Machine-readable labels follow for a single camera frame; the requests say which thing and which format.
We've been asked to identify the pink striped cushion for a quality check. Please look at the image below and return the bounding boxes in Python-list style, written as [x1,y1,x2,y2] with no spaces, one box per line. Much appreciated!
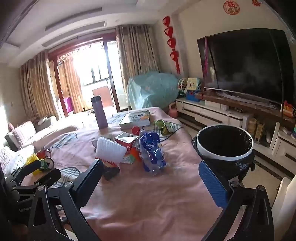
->
[11,120,37,149]

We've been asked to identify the teal cloth covered furniture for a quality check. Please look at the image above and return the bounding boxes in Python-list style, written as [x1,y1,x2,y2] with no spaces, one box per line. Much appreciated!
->
[126,71,180,111]

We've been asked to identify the red soda can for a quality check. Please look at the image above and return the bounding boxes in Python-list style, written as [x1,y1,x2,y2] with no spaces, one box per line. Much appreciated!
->
[36,149,55,172]

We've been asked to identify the pink thin stick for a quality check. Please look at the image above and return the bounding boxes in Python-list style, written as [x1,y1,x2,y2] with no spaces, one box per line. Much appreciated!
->
[201,36,209,100]

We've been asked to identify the dark snack packet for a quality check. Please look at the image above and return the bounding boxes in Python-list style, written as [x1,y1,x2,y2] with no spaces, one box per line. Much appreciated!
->
[96,158,121,181]

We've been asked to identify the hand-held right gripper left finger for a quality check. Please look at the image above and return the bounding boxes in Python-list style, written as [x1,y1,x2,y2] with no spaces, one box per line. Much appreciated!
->
[27,159,104,241]

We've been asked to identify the light fabric sofa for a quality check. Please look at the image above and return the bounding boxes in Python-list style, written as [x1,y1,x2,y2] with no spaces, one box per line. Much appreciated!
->
[0,115,79,178]

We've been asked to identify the blue plastic toy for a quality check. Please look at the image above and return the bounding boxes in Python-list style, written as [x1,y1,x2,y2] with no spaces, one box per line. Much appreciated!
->
[185,90,205,101]

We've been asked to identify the yellow white toy box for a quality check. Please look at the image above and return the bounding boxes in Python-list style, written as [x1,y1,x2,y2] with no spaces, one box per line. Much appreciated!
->
[186,77,201,92]

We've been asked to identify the white furniture piece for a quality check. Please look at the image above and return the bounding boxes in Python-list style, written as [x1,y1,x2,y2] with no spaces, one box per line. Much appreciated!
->
[270,177,296,223]

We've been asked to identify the orange sheer curtain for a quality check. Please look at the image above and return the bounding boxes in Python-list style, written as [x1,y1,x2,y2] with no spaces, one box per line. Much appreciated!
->
[56,52,84,113]

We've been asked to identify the white brown television cabinet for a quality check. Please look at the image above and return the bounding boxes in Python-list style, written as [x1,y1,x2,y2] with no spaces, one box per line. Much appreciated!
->
[176,91,296,168]

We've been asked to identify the white bin with black liner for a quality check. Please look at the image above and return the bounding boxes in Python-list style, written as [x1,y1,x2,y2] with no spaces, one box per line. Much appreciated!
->
[192,125,255,184]

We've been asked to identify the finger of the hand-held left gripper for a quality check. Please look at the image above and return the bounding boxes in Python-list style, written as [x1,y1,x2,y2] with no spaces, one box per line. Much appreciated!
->
[5,159,42,184]
[17,169,62,189]

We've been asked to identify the red white carton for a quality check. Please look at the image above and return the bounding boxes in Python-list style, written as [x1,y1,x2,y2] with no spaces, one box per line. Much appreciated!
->
[115,132,139,153]

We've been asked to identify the white cage ball toy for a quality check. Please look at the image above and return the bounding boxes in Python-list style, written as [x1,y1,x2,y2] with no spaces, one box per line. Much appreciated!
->
[177,78,188,95]

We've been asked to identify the round red paper cutting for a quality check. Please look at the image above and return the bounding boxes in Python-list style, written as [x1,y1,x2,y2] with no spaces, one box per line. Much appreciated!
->
[223,0,240,15]

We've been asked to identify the wooden jar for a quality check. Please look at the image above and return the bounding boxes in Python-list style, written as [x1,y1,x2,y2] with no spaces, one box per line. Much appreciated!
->
[247,118,257,138]

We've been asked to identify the purple thermos bottle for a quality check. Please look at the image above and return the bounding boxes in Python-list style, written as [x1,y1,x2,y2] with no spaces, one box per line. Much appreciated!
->
[91,95,109,129]

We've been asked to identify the red hanging knot decoration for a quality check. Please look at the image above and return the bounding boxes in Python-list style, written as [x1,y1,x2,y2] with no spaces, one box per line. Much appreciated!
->
[162,16,181,75]

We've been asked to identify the black flat television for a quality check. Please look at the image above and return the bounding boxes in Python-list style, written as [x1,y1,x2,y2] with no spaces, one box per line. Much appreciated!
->
[197,28,290,105]

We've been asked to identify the pink kettlebell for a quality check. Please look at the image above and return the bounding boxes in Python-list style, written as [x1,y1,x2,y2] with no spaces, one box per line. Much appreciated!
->
[168,103,178,118]

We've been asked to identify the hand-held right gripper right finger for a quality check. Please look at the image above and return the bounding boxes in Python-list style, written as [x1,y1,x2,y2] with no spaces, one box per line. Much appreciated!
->
[199,160,275,241]

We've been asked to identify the colourful wooden toy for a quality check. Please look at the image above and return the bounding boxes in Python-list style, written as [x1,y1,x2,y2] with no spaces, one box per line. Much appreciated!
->
[283,100,296,119]

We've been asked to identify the red wooden door frame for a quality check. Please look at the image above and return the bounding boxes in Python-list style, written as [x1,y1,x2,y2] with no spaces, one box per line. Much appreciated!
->
[47,32,121,117]

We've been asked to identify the blue plastic bag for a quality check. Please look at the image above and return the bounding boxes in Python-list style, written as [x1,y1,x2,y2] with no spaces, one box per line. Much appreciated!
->
[138,131,167,177]

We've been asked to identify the yellow foam net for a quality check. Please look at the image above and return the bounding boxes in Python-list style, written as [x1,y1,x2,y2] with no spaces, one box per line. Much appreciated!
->
[25,153,45,176]

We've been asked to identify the green white carton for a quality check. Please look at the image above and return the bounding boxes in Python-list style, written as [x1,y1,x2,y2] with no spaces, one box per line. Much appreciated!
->
[121,149,141,164]

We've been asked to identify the beige patterned curtain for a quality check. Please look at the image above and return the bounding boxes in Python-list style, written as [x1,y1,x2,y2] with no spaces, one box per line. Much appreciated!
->
[20,50,60,121]
[115,24,161,112]

